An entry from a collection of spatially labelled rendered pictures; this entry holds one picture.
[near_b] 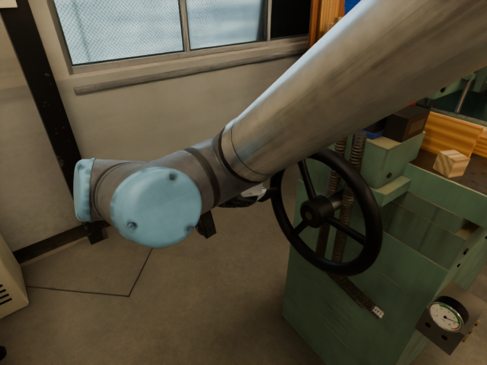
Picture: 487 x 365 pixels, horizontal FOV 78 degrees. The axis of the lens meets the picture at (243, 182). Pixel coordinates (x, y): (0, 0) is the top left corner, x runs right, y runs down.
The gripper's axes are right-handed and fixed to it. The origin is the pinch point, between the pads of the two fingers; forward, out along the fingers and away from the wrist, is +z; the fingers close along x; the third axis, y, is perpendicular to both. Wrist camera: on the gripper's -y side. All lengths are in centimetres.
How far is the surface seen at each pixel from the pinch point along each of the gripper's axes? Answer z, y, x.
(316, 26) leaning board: 118, 60, 107
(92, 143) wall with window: -6, -31, 113
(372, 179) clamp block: 10.9, 11.6, -17.1
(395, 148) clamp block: 11.0, 18.4, -18.4
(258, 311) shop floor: 44, -71, 18
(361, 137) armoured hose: 7.3, 18.6, -13.4
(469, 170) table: 26.1, 18.2, -27.3
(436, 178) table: 19.7, 15.2, -24.6
